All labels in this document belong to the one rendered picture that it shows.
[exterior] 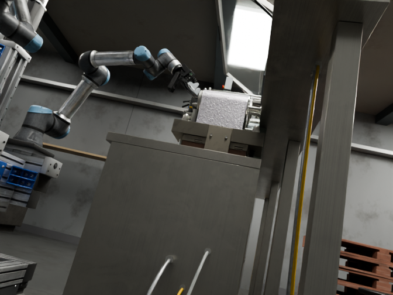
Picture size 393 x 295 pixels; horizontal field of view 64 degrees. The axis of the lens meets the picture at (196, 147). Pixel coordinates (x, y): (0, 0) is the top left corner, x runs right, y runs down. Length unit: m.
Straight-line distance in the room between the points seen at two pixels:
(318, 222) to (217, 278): 0.59
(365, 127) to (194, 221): 5.27
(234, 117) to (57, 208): 4.60
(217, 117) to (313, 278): 1.05
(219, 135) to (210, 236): 0.41
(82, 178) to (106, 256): 4.48
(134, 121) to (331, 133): 5.15
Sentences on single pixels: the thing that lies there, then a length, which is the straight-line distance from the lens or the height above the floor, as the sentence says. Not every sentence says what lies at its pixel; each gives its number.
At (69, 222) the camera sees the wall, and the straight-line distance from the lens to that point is 5.70.
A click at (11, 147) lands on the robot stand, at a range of 1.90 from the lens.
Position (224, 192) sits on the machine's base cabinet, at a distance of 1.21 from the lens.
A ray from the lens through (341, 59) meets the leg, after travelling 0.84.
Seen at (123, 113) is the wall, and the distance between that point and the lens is 5.86.
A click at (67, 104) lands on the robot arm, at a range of 2.02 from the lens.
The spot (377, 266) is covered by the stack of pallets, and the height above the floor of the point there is 0.70.
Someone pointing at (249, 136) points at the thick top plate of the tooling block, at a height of 1.00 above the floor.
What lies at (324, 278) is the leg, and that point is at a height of 0.54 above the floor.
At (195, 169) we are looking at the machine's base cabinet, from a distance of 1.24.
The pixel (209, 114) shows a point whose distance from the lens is 1.59.
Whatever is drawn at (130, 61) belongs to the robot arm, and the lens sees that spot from 1.77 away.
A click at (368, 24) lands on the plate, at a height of 1.14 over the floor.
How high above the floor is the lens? 0.56
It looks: 16 degrees up
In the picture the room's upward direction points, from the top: 14 degrees clockwise
